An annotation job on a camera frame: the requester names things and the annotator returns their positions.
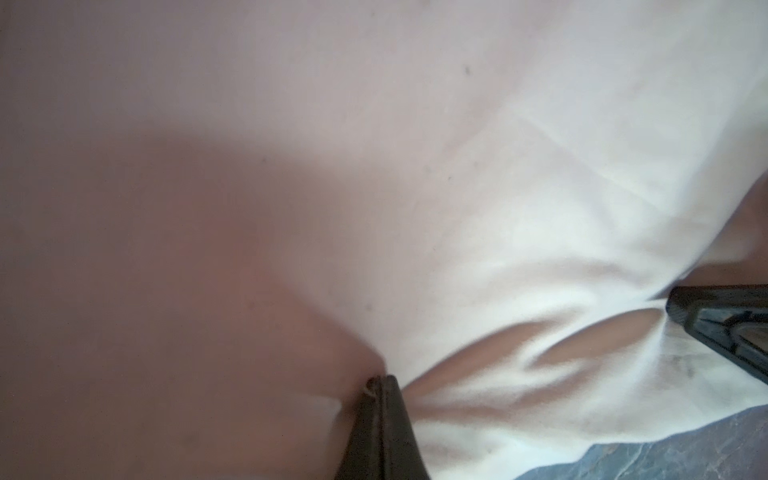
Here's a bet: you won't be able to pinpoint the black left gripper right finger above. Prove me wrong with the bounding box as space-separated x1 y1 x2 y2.
665 284 767 382

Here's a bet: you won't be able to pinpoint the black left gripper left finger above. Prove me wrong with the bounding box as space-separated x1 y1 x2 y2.
334 375 430 480

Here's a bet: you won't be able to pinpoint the beige drawstring shorts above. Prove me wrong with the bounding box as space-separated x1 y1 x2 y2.
1 1 767 479

